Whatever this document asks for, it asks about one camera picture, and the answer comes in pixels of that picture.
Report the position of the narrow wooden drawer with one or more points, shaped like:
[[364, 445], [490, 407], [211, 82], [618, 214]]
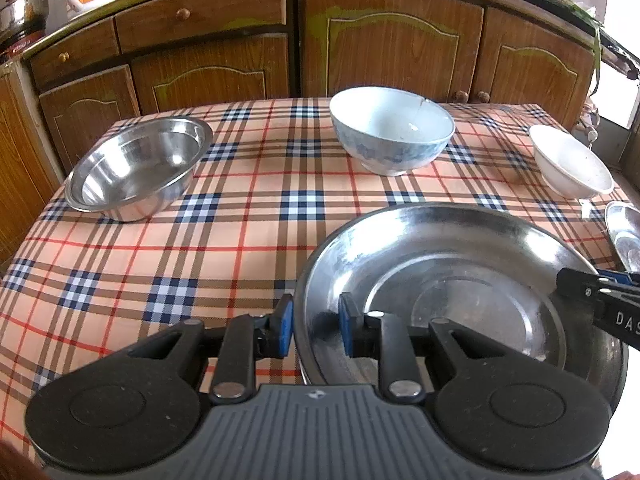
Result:
[[85, 50]]

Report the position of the large steel plate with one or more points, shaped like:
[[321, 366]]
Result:
[[450, 260]]

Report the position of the window with grey frame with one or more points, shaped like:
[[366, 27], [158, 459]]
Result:
[[625, 0]]

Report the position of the steel pot with lid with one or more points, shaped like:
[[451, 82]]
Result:
[[25, 10]]

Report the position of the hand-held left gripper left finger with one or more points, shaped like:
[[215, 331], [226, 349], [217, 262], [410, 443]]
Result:
[[285, 327]]

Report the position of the wooden kitchen cabinet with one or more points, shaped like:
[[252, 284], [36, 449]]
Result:
[[390, 45]]

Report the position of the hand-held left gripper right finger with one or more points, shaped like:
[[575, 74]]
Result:
[[347, 327]]

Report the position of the plaid tablecloth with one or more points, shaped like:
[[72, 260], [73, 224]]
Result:
[[200, 240]]

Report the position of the plain white bowl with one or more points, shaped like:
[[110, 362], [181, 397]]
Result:
[[570, 160]]

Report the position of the steel bowl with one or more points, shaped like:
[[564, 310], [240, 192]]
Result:
[[140, 160]]

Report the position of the blue patterned white bowl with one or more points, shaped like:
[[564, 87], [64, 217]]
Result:
[[390, 120]]

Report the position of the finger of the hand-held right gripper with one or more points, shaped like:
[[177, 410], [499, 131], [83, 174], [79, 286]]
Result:
[[580, 285]]

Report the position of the wooden cabinet door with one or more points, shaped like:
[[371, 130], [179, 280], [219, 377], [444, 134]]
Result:
[[20, 160], [390, 45], [530, 70], [85, 120], [210, 80]]

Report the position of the red induction cooker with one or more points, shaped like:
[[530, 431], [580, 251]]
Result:
[[20, 45]]

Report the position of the small steel plate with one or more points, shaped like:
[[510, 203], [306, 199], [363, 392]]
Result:
[[627, 230]]

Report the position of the wide wooden drawer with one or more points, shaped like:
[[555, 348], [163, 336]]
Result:
[[225, 10]]

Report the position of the green onion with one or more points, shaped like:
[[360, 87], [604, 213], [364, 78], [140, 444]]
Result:
[[598, 55]]

